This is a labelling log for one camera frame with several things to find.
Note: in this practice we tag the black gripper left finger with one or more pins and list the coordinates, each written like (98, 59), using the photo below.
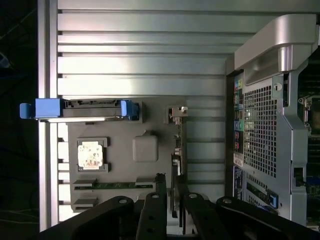
(150, 215)

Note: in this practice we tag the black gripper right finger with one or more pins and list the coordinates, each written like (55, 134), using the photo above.
(197, 215)

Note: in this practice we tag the green RAM stick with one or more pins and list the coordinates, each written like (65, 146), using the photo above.
(115, 185)

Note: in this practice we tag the silver CPU chip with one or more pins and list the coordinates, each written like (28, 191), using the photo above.
(90, 154)

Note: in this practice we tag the grey parts rack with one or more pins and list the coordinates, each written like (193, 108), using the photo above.
(120, 130)

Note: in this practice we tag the grey PC case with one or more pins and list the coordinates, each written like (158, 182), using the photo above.
(260, 125)

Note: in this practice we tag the hard disk in blue caddy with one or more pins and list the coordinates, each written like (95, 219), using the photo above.
(47, 108)

